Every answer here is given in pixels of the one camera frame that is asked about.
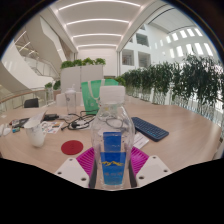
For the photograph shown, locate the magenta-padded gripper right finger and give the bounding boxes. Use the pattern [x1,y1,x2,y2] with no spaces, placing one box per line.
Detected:
[128,146,173,188]

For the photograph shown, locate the black tablet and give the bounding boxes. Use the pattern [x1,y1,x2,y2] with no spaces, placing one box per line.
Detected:
[9,117,30,129]

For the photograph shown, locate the colourful sticker sheet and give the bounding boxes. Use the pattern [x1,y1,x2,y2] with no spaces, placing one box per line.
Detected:
[41,120,65,135]

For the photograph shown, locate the black office chair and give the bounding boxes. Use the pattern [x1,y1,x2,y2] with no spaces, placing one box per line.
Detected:
[23,97,40,109]

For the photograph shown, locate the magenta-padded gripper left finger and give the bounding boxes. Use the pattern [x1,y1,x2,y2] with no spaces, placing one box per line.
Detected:
[54,147,98,189]

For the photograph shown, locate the white ceramic mug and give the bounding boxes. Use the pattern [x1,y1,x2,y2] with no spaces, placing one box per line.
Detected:
[23,119,47,148]

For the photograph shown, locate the flat round red coaster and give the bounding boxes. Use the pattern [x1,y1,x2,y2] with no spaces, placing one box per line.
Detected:
[60,139,84,156]

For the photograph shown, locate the clear blue-label water bottle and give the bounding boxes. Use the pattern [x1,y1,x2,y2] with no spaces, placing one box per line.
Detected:
[90,85,136,191]

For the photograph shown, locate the ceiling light strips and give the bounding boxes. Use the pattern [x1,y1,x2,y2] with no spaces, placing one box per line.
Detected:
[58,0,143,49]

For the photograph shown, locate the white remote device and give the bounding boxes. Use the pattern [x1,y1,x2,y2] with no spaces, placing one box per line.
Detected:
[0,123,12,137]

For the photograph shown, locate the black power adapter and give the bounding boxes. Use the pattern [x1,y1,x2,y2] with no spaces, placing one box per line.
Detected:
[43,113,60,122]

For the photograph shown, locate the black cable tangle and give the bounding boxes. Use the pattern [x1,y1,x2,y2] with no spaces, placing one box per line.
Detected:
[61,111,98,131]

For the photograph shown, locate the small planter with plants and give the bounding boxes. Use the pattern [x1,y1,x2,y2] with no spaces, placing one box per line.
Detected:
[44,79,62,101]

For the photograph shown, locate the row of green plants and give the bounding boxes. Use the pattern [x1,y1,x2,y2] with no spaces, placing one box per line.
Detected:
[114,54,224,118]

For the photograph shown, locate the clear tumbler with lid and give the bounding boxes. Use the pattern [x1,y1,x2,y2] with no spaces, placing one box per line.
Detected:
[64,84,78,115]

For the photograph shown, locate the white planter cabinet with plants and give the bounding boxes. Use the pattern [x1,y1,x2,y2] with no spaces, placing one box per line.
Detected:
[59,57,108,94]

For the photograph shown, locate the white tissue packet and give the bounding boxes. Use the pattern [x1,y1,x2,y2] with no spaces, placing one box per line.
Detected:
[133,132,150,150]

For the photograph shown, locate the green tote bag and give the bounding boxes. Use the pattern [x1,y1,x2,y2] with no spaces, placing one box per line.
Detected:
[80,78,119,116]

